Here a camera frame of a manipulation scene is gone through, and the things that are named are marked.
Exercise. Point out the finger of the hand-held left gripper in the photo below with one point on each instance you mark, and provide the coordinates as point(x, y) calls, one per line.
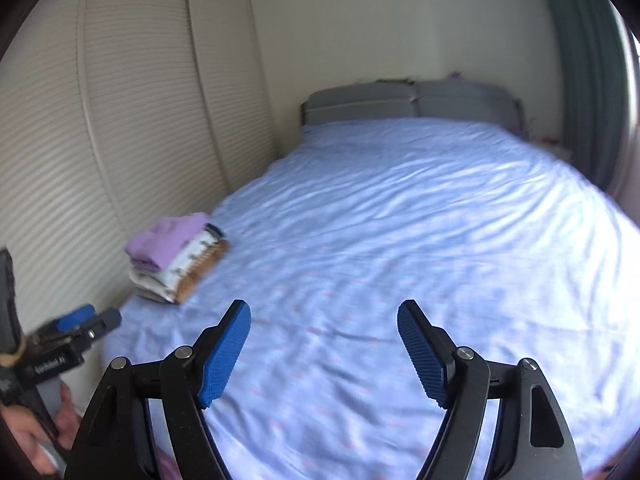
point(75, 319)
point(100, 327)

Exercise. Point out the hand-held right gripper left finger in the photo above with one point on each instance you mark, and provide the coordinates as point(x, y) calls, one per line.
point(225, 355)

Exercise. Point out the teal curtain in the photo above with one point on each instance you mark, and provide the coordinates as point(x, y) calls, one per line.
point(585, 70)

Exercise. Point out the folded beige garment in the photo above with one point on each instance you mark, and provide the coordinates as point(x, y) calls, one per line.
point(147, 285)

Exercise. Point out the beige louvered wardrobe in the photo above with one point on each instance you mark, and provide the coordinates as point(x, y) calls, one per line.
point(125, 110)

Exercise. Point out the folded dark navy garment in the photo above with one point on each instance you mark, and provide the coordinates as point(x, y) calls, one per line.
point(215, 230)

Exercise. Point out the folded white patterned garment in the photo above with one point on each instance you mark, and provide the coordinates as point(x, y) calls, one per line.
point(190, 257)

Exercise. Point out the bed with blue sheet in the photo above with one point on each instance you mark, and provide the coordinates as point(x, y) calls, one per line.
point(400, 235)

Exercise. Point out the person's left hand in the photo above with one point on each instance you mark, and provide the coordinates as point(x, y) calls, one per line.
point(25, 435)

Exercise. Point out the grey padded headboard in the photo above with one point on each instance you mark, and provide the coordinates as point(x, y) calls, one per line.
point(400, 100)

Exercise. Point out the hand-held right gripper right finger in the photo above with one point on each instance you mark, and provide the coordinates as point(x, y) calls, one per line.
point(422, 355)

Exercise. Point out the purple sweatshirt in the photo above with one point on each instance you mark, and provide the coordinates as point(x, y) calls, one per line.
point(165, 240)

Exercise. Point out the folded brown garment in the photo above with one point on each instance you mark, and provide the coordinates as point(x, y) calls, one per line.
point(200, 272)

